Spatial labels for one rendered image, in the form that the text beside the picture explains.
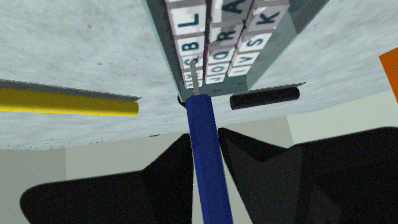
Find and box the black cylinder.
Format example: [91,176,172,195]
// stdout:
[177,96,186,109]
[230,87,300,110]

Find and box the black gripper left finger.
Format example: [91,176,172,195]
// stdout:
[19,133,194,224]

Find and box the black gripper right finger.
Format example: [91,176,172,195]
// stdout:
[218,126,398,224]

